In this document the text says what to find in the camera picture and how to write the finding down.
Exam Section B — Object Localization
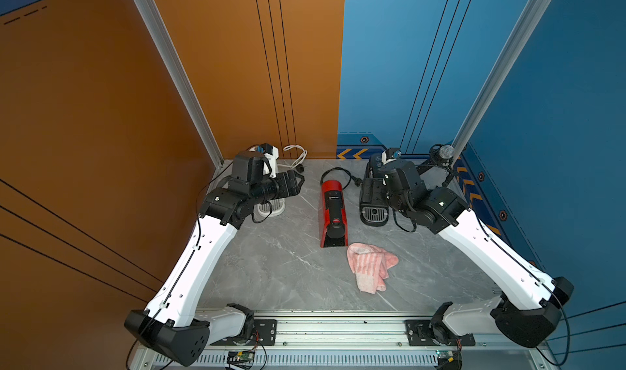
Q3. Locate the black coffee machine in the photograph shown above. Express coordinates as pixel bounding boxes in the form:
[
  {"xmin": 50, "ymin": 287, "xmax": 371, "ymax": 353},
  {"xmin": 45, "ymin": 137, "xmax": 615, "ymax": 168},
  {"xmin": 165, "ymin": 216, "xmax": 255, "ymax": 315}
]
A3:
[{"xmin": 359, "ymin": 152, "xmax": 389, "ymax": 227}]

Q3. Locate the pink striped towel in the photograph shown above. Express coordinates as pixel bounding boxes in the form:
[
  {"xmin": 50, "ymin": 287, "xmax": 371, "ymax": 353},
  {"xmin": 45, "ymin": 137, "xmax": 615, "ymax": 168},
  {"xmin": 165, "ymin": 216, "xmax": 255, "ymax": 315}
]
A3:
[{"xmin": 347, "ymin": 243, "xmax": 399, "ymax": 294}]

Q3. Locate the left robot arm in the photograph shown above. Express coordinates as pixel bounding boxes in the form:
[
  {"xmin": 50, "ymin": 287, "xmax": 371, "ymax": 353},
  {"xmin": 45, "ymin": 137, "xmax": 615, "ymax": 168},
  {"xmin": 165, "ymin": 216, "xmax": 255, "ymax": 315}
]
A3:
[{"xmin": 124, "ymin": 144, "xmax": 305, "ymax": 367}]

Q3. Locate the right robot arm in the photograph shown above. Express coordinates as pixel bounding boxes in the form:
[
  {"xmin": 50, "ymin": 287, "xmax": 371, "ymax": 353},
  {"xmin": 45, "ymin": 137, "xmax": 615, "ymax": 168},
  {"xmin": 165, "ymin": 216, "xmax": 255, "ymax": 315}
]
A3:
[{"xmin": 363, "ymin": 154, "xmax": 574, "ymax": 349}]

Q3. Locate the white coffee machine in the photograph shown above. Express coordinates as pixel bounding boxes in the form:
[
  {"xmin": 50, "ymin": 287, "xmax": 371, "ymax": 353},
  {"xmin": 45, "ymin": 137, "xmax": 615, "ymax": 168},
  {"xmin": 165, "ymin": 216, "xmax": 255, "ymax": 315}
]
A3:
[{"xmin": 248, "ymin": 145, "xmax": 285, "ymax": 223}]

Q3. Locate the red Nespresso coffee machine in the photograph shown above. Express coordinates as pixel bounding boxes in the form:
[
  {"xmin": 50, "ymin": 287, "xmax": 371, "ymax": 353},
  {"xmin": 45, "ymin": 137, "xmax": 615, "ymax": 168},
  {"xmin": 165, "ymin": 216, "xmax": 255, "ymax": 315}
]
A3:
[{"xmin": 320, "ymin": 180, "xmax": 348, "ymax": 248}]

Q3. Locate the black microphone on tripod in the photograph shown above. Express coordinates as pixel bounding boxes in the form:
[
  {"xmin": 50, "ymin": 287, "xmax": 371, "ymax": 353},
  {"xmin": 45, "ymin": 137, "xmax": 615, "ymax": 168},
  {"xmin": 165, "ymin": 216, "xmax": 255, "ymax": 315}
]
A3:
[{"xmin": 426, "ymin": 144, "xmax": 457, "ymax": 187}]

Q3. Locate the left green circuit board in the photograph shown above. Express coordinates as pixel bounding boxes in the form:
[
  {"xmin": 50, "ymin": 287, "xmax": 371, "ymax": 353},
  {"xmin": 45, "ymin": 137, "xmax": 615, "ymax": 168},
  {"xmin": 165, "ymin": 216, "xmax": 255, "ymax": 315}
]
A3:
[{"xmin": 225, "ymin": 350, "xmax": 256, "ymax": 370}]

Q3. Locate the green circuit board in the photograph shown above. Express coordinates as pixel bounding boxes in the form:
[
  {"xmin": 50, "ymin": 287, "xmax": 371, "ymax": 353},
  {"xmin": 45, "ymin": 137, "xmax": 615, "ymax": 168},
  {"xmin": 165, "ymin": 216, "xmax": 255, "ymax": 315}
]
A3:
[
  {"xmin": 435, "ymin": 351, "xmax": 463, "ymax": 370},
  {"xmin": 225, "ymin": 350, "xmax": 256, "ymax": 370}
]

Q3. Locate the right green circuit board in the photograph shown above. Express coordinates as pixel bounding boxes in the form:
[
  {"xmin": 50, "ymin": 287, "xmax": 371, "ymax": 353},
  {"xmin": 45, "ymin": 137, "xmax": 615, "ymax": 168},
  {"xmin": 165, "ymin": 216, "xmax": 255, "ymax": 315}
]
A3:
[{"xmin": 435, "ymin": 351, "xmax": 463, "ymax": 370}]

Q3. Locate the white power cable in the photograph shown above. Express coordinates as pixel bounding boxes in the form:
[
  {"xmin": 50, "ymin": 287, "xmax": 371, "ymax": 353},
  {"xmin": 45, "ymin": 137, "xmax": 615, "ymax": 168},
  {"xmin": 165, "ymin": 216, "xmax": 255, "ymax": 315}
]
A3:
[{"xmin": 277, "ymin": 144, "xmax": 309, "ymax": 174}]

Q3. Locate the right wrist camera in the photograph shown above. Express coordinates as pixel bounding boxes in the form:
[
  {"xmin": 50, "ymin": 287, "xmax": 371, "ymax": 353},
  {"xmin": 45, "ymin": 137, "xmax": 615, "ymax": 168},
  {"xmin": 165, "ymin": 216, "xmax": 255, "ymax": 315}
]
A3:
[{"xmin": 381, "ymin": 148, "xmax": 401, "ymax": 165}]

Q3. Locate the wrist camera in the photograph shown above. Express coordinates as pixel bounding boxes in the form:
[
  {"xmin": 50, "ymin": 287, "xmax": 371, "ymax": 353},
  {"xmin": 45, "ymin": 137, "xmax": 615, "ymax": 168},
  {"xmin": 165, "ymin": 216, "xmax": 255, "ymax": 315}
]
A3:
[
  {"xmin": 256, "ymin": 143, "xmax": 279, "ymax": 177},
  {"xmin": 381, "ymin": 148, "xmax": 401, "ymax": 165}
]

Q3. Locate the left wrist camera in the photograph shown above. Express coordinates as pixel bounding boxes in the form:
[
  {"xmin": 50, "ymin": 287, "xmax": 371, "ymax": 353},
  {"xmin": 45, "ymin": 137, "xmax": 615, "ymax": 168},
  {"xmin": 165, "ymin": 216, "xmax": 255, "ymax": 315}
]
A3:
[{"xmin": 256, "ymin": 143, "xmax": 279, "ymax": 177}]

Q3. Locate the red machine black power cable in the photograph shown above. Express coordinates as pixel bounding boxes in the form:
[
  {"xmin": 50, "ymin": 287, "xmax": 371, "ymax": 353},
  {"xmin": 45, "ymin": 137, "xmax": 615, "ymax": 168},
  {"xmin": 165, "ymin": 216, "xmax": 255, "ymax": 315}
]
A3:
[{"xmin": 320, "ymin": 167, "xmax": 364, "ymax": 191}]

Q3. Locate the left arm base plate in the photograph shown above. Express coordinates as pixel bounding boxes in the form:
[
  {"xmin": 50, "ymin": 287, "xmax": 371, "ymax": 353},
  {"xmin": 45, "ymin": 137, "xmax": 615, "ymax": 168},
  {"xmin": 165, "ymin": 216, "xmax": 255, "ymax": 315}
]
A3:
[{"xmin": 211, "ymin": 319, "xmax": 278, "ymax": 347}]

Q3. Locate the aluminium front rail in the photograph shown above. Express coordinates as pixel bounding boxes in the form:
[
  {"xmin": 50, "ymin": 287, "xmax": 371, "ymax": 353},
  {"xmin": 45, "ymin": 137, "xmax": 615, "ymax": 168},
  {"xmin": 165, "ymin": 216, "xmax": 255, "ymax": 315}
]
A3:
[{"xmin": 190, "ymin": 311, "xmax": 556, "ymax": 369}]

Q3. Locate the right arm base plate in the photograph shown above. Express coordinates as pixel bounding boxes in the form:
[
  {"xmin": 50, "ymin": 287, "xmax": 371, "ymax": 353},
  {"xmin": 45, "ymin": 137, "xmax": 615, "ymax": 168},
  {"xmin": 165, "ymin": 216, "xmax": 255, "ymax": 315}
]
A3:
[{"xmin": 404, "ymin": 319, "xmax": 476, "ymax": 347}]

